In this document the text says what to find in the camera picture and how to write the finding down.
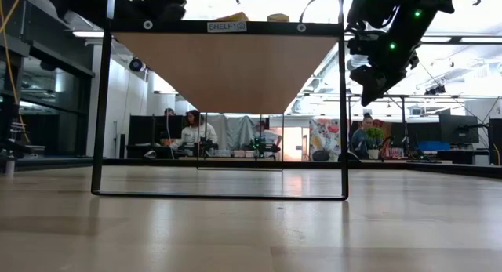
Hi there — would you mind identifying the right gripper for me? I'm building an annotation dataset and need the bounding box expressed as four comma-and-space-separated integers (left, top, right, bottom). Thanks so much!
347, 28, 420, 107

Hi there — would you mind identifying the white shelf label sticker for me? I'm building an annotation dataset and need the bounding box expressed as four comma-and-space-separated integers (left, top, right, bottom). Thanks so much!
206, 21, 248, 34

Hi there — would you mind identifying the green potted plant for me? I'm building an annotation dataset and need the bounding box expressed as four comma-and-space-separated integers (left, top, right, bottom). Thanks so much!
364, 126, 386, 160

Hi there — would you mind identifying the colourful fruit poster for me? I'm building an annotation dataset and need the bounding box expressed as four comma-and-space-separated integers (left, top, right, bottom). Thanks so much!
308, 118, 342, 162

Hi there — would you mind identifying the black ceiling track light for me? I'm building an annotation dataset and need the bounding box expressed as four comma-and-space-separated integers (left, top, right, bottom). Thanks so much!
424, 83, 447, 96

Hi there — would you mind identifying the blue bin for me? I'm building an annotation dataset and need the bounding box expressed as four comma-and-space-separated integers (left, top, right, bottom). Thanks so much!
416, 140, 452, 152

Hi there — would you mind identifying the black computer monitor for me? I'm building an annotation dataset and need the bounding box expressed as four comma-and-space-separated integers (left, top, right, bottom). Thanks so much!
488, 118, 502, 166
127, 114, 185, 147
438, 114, 480, 144

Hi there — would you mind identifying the background robot with green lights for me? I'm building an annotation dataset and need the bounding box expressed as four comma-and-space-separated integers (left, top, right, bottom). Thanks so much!
242, 136, 282, 160

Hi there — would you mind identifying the grey hanging cloth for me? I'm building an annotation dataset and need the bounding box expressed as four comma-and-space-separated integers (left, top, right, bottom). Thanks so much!
206, 114, 263, 151

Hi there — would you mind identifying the white bottle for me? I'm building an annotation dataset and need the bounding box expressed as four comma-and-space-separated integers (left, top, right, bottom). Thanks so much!
2, 151, 16, 177

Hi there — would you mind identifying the black metal frame stand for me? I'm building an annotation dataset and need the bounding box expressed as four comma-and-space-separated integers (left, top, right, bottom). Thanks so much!
347, 93, 411, 160

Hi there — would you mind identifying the black frame wooden shelf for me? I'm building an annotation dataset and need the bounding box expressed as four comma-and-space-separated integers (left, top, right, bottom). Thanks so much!
90, 0, 351, 201

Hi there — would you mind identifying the yellow hanging cable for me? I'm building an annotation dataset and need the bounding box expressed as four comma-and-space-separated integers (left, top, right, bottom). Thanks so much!
0, 0, 31, 143

